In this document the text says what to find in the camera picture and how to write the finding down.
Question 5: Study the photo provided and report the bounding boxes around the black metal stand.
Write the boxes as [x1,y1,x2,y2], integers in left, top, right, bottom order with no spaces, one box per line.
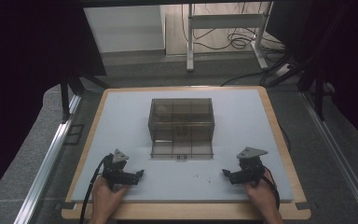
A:
[59,70,111,124]
[268,52,335,122]

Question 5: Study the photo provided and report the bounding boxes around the transparent brown drawer box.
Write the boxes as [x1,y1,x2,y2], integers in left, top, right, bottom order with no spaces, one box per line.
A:
[147,97,215,160]

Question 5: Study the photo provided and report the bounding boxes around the black floor cables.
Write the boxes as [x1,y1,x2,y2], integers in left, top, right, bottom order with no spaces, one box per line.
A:
[181,2,293,88]

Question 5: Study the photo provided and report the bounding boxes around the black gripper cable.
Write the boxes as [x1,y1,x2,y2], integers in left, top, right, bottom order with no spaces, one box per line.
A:
[79,153,114,224]
[260,165,282,211]

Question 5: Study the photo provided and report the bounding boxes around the white power strip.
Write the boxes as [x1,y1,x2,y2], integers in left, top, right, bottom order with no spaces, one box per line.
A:
[275,63,294,77]

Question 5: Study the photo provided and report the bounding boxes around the wooden table board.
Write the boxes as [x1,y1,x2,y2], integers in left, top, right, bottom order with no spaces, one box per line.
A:
[61,86,312,221]

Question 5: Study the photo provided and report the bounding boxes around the aluminium rail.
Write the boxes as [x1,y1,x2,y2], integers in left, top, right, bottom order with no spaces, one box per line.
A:
[13,93,82,224]
[299,91,358,224]

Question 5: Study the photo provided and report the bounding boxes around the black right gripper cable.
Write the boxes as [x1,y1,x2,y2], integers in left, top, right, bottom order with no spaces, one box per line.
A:
[260,165,282,211]

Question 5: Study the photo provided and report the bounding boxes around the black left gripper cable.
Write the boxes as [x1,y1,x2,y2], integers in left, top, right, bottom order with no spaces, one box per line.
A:
[79,153,114,224]

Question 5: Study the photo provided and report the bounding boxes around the person's left hand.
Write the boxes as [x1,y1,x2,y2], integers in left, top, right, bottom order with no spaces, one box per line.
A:
[89,175,130,219]

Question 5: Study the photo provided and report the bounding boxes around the person's right hand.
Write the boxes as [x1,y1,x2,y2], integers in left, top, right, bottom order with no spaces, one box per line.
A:
[243,179,282,220]

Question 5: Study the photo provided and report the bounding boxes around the white metal desk frame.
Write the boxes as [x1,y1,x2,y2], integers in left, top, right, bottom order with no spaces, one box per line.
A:
[186,2,275,73]

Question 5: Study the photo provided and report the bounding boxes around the white foam mat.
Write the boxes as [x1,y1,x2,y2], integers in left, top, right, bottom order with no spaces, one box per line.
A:
[70,89,295,203]

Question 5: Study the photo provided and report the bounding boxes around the white panel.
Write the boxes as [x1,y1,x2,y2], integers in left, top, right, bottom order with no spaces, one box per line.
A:
[83,5,166,54]

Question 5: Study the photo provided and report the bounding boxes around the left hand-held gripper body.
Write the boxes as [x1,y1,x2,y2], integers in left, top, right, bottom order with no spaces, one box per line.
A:
[102,148,139,191]

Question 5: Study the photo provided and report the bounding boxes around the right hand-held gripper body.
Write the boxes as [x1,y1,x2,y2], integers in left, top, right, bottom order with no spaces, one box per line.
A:
[229,147,269,188]

